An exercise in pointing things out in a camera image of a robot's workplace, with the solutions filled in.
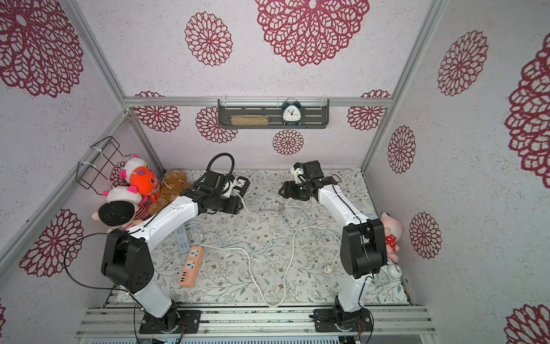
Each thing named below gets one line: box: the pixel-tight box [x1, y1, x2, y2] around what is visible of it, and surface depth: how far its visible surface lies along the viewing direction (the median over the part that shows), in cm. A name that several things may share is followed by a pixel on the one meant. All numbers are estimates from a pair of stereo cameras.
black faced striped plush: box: [91, 184, 152, 232], surface depth 83 cm
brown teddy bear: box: [148, 169, 193, 215], surface depth 105 cm
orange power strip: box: [179, 245, 204, 289], surface depth 85 cm
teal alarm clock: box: [281, 98, 303, 126], surface depth 92 cm
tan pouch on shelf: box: [230, 113, 270, 127], surface depth 90 cm
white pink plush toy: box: [119, 154, 147, 185], surface depth 97 cm
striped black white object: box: [232, 176, 251, 198], surface depth 89 cm
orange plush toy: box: [129, 166, 161, 204], surface depth 90 cm
